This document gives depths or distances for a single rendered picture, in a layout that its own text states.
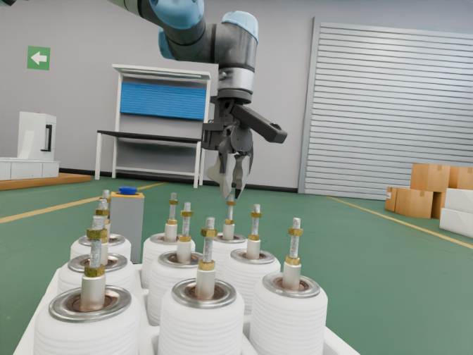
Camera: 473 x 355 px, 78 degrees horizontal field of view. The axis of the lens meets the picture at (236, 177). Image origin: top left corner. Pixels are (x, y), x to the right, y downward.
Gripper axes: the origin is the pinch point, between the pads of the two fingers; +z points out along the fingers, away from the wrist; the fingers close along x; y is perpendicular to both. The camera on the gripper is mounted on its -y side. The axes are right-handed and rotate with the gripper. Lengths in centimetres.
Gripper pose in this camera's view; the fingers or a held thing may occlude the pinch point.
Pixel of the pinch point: (234, 193)
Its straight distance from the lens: 60.0
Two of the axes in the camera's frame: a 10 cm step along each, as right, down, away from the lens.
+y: -7.9, -0.9, 6.1
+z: -0.9, 10.0, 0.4
